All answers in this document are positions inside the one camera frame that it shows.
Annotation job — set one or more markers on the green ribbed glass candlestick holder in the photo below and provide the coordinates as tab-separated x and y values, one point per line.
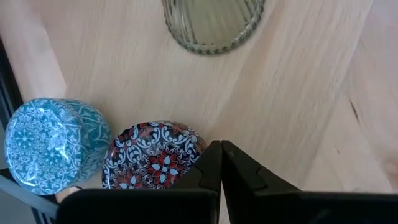
211	25

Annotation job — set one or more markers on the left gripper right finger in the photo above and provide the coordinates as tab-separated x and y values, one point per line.
239	174

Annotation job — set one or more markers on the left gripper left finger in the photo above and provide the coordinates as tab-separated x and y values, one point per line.
208	174

